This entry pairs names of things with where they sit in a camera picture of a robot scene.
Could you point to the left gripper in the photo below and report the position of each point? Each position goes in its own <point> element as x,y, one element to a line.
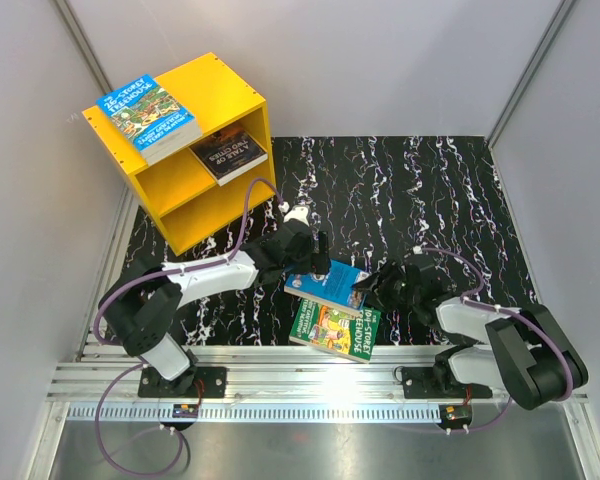
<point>316,263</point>

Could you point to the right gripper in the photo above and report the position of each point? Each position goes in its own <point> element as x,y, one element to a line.
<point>369,283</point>

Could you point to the blue paperback book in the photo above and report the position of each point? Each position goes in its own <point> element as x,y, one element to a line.
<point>333,290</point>

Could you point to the dark Tale of Two Cities book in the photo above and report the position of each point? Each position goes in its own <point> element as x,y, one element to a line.
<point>228,153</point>

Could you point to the blue 26-storey treehouse book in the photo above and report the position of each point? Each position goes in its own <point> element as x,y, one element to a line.
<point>150,119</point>

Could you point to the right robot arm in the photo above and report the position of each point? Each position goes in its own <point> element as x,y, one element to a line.
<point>522,351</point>

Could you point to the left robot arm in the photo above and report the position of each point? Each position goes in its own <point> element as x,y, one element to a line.
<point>140,306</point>

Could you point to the green 104-storey treehouse book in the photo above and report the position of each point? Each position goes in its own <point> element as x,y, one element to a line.
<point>336,332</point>

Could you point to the yellow wooden shelf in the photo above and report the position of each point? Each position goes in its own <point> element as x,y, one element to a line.
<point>182,199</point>

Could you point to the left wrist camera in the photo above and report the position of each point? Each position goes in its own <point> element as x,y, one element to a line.
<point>299,213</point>

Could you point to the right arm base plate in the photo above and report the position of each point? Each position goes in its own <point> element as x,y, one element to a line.
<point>420,383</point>

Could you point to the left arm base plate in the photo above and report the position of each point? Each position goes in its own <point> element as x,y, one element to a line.
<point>208,382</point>

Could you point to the aluminium mounting rail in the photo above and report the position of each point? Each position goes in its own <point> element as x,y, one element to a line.
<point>259,374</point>

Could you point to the white slotted cable duct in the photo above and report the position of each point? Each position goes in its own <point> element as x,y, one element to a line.
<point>255,413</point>

